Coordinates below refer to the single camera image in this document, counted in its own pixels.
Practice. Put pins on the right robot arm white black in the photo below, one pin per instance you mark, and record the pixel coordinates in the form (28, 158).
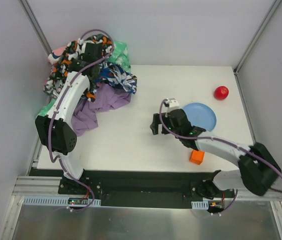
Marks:
(256, 168)

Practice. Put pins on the orange cube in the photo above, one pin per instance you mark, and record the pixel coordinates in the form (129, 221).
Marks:
(197, 157)

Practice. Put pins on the pink patterned cloth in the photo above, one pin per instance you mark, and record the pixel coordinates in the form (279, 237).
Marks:
(55, 55)

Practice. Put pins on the aluminium front rail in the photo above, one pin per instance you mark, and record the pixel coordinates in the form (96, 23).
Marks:
(36, 186)

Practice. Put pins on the left aluminium frame post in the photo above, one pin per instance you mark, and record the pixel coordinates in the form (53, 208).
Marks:
(35, 25)

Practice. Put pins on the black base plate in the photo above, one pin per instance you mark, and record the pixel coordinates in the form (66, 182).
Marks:
(138, 189)

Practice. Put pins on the blue white patterned cloth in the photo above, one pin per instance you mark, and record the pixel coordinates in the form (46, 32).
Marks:
(114, 75)

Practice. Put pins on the left white cable duct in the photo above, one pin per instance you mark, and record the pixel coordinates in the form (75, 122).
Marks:
(55, 201)

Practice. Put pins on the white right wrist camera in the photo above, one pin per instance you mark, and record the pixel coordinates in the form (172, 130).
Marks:
(171, 104)

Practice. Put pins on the red apple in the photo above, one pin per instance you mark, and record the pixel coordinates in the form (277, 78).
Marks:
(221, 93)

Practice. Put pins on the orange black camouflage cloth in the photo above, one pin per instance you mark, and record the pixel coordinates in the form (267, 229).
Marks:
(61, 72)

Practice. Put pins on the green white tie-dye cloth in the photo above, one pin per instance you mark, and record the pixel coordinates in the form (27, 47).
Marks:
(119, 56)

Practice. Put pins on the aluminium frame post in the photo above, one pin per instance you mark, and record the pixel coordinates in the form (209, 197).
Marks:
(35, 25)
(257, 35)

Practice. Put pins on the purple shirt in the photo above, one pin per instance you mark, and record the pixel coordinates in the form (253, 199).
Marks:
(107, 98)

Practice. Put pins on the light blue plastic plate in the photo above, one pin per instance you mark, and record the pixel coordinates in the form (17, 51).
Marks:
(200, 115)

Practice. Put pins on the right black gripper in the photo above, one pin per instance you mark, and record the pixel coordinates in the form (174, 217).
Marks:
(162, 124)

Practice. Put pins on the right aluminium frame post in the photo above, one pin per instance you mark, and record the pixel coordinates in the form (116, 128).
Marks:
(257, 35)

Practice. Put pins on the white cable duct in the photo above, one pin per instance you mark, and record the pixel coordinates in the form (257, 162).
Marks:
(200, 205)
(55, 201)

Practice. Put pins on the right white cable duct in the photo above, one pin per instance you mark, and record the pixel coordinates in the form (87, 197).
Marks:
(200, 205)

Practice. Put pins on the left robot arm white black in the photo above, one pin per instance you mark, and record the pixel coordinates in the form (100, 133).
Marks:
(55, 129)

